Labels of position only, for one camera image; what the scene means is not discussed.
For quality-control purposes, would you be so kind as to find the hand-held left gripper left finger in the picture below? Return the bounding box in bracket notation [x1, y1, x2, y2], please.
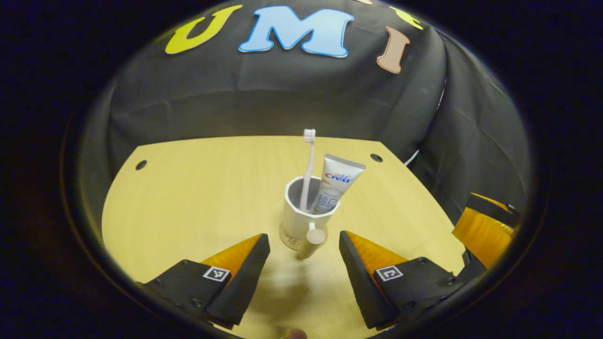
[137, 233, 271, 329]

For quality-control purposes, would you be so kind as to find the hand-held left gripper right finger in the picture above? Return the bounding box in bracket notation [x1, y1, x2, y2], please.
[339, 231, 472, 329]

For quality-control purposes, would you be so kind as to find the white cup with wooden handle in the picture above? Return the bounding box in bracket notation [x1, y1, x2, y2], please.
[279, 176, 341, 259]

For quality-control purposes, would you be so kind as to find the white toothpaste tube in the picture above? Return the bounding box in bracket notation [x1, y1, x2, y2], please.
[309, 153, 367, 215]

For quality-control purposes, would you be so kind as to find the pink toothbrush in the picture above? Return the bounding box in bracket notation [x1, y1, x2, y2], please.
[300, 129, 317, 212]

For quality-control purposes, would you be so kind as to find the wooden desktop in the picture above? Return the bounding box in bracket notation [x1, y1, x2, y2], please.
[101, 136, 467, 339]

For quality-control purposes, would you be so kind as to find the black backdrop cloth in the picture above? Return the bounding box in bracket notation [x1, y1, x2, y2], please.
[78, 0, 533, 245]

